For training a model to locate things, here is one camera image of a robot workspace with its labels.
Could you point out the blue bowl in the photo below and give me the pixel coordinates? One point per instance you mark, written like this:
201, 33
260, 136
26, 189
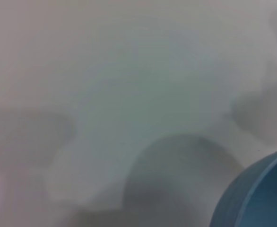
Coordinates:
266, 196

